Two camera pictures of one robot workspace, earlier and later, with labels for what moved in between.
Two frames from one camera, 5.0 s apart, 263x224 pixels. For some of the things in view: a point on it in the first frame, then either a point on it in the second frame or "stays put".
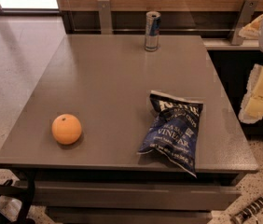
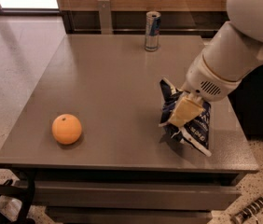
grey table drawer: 136,195 stays put
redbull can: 152,30 stays put
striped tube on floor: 262,201 stays put
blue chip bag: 172,131 -> 197,132
